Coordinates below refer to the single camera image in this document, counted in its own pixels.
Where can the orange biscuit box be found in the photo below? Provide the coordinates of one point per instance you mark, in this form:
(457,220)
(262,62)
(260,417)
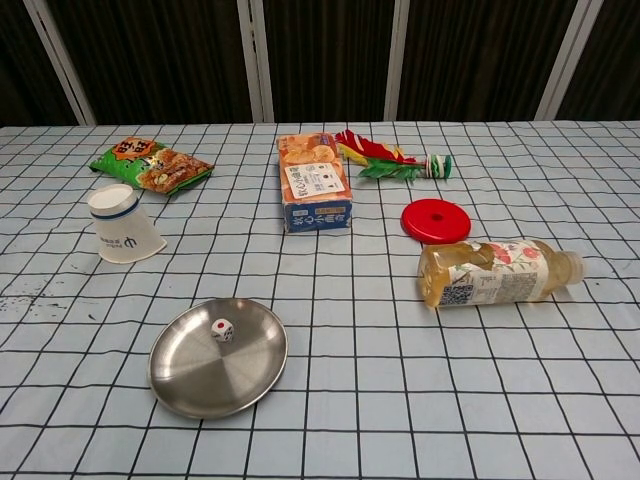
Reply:
(315,175)

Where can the colourful feather shuttlecock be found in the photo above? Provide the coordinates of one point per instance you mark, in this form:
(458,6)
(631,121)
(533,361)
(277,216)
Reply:
(380,160)

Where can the red plastic disc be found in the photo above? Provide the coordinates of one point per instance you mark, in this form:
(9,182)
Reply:
(425,225)

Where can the white die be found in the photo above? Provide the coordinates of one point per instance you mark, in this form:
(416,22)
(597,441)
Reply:
(223,331)

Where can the green snack bag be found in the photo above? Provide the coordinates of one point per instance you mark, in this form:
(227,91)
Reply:
(150,165)

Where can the yellow tea bottle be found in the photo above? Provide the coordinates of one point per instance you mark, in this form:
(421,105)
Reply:
(500,275)

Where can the silver metal plate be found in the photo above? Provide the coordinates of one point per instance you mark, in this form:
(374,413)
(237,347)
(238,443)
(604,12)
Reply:
(215,380)

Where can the white paper cup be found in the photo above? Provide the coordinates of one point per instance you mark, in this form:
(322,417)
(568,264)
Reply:
(125,230)

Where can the white aluminium frame post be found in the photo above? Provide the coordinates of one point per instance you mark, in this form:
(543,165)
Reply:
(567,60)
(62,65)
(397,60)
(255,60)

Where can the blue checkered tablecloth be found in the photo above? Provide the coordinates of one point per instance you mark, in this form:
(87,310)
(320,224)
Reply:
(450,375)

